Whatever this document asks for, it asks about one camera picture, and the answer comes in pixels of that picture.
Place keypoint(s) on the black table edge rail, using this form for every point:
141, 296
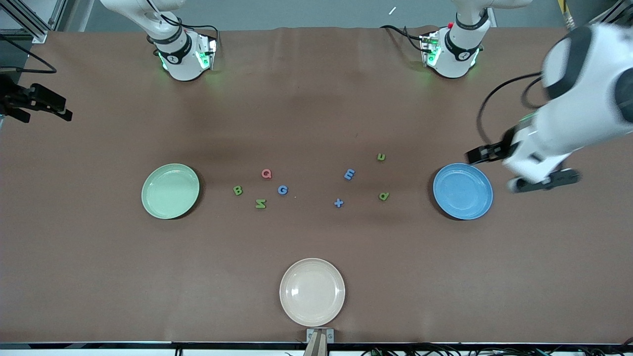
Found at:
99, 344

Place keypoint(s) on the grey mount bracket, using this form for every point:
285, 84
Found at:
310, 335

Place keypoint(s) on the beige plate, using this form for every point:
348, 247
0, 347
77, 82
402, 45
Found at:
312, 291

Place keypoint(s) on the green letter N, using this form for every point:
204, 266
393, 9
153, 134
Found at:
260, 203

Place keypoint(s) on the blue letter m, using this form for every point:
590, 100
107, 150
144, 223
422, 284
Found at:
349, 174

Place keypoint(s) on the pink letter Q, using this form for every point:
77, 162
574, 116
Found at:
263, 173

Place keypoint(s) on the tan wooden strip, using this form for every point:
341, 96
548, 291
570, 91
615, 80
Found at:
316, 347

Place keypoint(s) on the green plate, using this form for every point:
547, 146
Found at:
170, 191

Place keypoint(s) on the green letter B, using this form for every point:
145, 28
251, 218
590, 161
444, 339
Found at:
238, 191

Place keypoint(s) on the aluminium frame post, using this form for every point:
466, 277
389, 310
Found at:
37, 34
58, 12
615, 11

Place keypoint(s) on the blue plate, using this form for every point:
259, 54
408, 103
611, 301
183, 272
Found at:
463, 191

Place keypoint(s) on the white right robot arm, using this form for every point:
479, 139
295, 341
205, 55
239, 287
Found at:
183, 64

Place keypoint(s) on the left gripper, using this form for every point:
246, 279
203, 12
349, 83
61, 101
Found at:
505, 141

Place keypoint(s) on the blue letter G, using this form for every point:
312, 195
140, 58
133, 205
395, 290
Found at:
279, 190

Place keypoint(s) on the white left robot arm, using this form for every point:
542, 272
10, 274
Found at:
457, 54

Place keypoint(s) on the brown table cover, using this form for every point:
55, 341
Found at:
316, 123

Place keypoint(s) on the silver arm base connector box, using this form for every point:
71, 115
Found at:
429, 49
206, 53

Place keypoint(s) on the yellow floor tape strip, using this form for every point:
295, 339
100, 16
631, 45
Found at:
563, 7

